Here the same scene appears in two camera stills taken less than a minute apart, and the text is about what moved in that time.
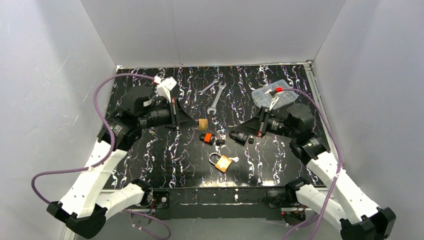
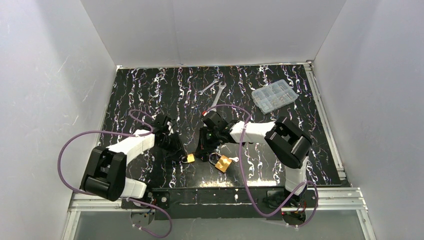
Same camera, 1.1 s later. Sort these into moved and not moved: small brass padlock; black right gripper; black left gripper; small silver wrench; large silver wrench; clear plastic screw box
Moved: black right gripper; black left gripper; small brass padlock
Not moved: clear plastic screw box; small silver wrench; large silver wrench
